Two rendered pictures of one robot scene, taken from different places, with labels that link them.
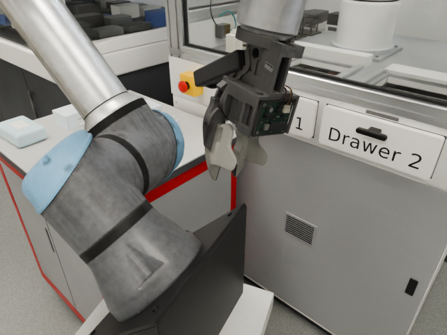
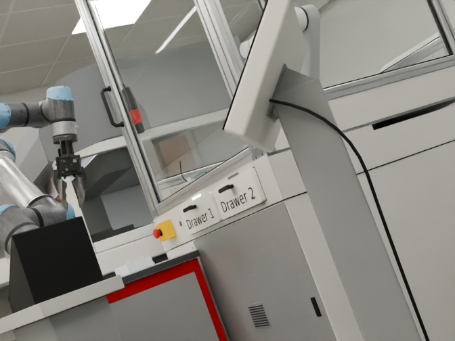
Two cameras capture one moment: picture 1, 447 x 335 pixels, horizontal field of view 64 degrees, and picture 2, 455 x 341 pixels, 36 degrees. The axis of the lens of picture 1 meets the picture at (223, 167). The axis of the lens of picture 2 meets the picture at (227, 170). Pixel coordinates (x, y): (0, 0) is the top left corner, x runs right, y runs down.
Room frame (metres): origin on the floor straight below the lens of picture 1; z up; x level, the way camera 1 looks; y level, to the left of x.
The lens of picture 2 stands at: (-1.37, -1.15, 0.73)
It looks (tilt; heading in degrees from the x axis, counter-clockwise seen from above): 6 degrees up; 20
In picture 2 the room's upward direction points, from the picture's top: 20 degrees counter-clockwise
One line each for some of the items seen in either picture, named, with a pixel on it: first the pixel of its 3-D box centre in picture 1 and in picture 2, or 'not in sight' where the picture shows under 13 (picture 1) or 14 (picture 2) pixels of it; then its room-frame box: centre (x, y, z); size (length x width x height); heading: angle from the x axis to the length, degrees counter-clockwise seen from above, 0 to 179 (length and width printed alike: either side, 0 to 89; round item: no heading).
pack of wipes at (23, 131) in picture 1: (21, 130); not in sight; (1.03, 0.65, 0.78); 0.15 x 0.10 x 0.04; 51
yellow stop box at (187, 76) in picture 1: (190, 84); (164, 231); (1.21, 0.11, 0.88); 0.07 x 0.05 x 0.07; 48
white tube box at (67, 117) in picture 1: (77, 114); not in sight; (1.15, 0.51, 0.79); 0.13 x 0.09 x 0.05; 140
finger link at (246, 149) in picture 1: (252, 153); (80, 191); (0.45, -0.04, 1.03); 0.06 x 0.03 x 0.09; 35
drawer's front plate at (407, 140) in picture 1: (374, 139); (237, 195); (0.80, -0.38, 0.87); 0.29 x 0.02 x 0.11; 48
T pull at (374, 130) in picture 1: (373, 131); (227, 187); (0.78, -0.36, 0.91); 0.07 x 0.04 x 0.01; 48
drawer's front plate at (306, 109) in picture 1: (271, 108); (200, 214); (1.01, -0.14, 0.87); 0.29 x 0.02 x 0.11; 48
